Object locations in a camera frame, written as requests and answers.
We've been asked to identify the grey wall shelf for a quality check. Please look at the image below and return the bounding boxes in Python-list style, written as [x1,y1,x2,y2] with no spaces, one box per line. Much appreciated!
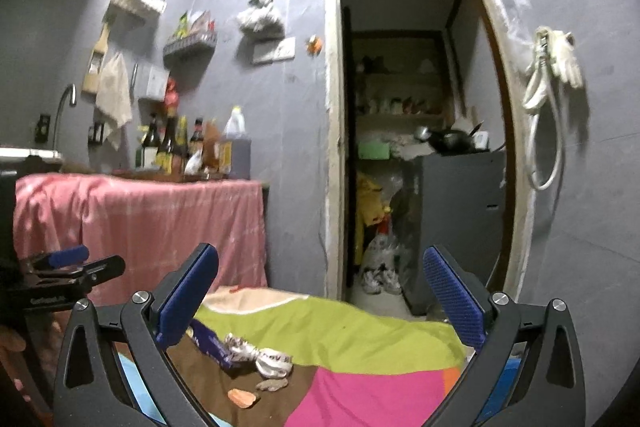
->
[162,31,219,68]

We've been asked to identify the grey cabinet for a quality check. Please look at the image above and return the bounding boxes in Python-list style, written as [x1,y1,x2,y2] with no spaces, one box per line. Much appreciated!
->
[400,151,507,315]

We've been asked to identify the white rubber glove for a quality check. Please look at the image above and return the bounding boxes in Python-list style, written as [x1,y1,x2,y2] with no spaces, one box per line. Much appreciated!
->
[549,29,585,88]

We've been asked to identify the white towel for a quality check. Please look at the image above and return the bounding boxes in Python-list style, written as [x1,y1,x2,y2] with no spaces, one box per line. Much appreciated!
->
[95,52,133,152]

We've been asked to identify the tall dark bottle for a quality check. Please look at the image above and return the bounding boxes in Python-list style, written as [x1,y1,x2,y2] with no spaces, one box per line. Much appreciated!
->
[156,114,181,172]

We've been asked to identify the wooden tray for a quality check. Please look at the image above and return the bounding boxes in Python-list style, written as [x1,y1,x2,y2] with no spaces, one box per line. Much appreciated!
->
[112,169,231,182]

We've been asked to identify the hanging plastic bag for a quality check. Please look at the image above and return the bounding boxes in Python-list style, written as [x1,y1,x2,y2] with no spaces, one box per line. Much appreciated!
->
[236,0,285,36]

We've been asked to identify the soy sauce bottle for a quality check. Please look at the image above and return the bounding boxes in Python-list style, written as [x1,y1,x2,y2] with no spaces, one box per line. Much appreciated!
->
[187,117,206,168]

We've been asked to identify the green box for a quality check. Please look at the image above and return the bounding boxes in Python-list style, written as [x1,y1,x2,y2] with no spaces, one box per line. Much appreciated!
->
[357,141,391,160]

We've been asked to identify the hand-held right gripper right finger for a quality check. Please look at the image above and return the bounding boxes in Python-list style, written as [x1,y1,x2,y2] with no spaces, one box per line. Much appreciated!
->
[422,244,586,427]

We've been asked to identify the white plastic bag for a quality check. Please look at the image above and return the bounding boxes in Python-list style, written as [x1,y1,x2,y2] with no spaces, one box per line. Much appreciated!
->
[361,232,406,295]

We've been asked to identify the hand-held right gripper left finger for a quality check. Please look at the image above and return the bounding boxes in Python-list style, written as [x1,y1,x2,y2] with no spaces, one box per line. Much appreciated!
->
[52,243,221,427]

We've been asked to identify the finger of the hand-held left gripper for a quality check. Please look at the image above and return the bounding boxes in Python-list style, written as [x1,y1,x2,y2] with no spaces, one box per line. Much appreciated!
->
[20,246,91,275]
[37,255,126,290]

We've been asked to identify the white packet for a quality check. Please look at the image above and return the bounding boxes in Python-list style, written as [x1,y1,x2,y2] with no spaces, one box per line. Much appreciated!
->
[255,347,294,379]

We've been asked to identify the wooden grater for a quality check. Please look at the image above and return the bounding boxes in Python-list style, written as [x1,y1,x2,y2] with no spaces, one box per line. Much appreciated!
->
[80,21,112,96]

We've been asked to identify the person's left hand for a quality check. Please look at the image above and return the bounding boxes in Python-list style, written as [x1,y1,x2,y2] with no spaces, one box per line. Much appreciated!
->
[0,326,27,353]

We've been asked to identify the white door frame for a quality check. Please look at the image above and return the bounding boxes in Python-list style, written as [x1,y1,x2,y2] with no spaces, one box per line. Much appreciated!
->
[324,0,538,308]

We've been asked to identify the black faucet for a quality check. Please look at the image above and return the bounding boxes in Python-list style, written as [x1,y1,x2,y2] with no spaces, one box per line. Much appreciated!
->
[50,83,78,152]

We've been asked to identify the silver wrapper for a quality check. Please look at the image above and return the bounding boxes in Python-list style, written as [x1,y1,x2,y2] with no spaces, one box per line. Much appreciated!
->
[222,333,261,363]

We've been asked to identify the white holder box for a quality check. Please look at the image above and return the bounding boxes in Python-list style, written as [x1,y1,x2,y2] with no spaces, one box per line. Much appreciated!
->
[137,62,171,102]

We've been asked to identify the wooden shelf unit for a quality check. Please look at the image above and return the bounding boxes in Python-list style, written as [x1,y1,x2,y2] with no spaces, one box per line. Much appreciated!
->
[350,29,453,158]

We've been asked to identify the black wok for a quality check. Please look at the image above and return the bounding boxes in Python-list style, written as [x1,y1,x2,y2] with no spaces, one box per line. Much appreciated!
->
[429,122,485,154]

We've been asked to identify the orange scrap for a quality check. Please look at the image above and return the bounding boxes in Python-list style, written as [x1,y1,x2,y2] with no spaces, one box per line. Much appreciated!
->
[227,388,261,409]

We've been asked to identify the yellow bag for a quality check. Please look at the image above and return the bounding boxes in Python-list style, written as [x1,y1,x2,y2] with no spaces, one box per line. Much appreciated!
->
[356,174,386,265]

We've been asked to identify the wall socket panel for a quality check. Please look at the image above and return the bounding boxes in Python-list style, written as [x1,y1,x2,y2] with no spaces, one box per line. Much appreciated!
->
[251,37,297,65]

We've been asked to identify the white hose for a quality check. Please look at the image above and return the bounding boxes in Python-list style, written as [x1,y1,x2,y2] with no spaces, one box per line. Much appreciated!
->
[522,27,565,192]

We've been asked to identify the large oil jug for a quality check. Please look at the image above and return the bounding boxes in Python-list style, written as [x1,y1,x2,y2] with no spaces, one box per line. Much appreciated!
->
[218,106,252,180]

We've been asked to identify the pink snack packets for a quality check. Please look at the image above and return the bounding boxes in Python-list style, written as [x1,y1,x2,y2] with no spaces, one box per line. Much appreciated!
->
[190,9,216,35]

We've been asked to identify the brown carton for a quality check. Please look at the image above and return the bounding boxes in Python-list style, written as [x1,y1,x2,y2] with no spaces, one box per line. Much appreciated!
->
[202,119,222,172]

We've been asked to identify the pink checked cloth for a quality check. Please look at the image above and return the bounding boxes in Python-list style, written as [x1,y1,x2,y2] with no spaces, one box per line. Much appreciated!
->
[14,173,268,308]

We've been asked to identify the blue wrapper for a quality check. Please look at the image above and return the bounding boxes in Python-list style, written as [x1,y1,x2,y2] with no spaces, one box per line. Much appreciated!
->
[187,321,236,368]

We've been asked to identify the red bag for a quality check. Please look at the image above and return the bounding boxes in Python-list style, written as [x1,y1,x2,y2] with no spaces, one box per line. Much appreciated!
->
[165,77,182,118]

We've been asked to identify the green glass bottle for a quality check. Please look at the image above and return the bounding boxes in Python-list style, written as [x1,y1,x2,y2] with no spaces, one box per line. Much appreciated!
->
[135,114,161,170]

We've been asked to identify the colourful patchwork cloth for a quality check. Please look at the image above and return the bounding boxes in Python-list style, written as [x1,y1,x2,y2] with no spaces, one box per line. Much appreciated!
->
[112,287,526,427]

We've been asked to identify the yellow bottle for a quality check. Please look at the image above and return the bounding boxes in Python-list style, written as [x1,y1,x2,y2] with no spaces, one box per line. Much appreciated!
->
[175,114,190,172]

